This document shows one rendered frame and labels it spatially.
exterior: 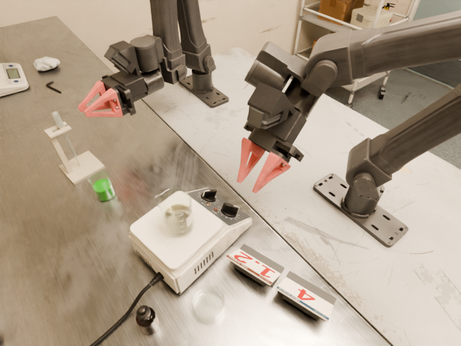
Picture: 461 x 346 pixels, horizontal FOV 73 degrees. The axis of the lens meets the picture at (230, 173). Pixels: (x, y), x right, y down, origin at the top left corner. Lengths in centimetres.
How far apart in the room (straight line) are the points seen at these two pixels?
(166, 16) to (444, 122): 60
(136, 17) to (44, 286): 159
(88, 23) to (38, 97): 82
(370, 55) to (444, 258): 42
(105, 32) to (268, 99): 157
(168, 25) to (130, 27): 118
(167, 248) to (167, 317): 12
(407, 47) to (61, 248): 67
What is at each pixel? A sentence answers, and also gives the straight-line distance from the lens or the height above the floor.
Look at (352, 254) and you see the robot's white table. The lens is 66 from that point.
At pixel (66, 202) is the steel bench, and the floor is 90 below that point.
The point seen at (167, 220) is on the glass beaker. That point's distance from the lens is 50.
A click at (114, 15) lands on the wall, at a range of 195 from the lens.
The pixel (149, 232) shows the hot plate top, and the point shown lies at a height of 99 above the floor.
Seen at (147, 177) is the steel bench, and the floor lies 90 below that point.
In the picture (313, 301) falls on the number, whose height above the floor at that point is 92.
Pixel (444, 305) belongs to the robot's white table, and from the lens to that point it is 68.
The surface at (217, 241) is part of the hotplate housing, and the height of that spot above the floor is 96.
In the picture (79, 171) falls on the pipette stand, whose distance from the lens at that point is 82.
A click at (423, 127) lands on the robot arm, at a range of 57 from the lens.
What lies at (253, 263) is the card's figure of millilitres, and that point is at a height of 92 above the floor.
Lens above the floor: 143
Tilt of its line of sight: 46 degrees down
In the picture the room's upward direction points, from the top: straight up
